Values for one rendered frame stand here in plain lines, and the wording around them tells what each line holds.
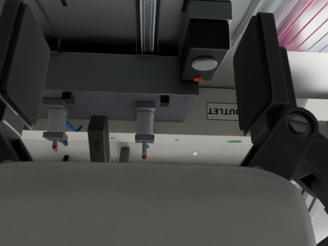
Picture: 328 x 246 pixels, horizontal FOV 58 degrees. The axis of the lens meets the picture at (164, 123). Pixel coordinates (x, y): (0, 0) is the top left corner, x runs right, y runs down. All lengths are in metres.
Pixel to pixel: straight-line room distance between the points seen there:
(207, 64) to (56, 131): 0.20
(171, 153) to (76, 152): 0.18
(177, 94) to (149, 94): 0.03
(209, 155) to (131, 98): 0.28
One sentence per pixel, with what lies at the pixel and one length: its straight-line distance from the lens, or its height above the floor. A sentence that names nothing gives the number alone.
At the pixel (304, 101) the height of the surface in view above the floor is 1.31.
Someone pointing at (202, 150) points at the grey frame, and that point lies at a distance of 0.57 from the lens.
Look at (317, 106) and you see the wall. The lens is 3.51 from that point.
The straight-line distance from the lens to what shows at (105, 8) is 0.30.
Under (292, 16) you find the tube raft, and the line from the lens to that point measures 0.30.
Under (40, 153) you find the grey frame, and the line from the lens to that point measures 0.61.
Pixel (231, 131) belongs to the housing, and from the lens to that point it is 0.48.
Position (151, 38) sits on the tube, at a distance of 0.32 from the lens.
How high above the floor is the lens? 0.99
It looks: 33 degrees up
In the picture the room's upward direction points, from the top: 176 degrees counter-clockwise
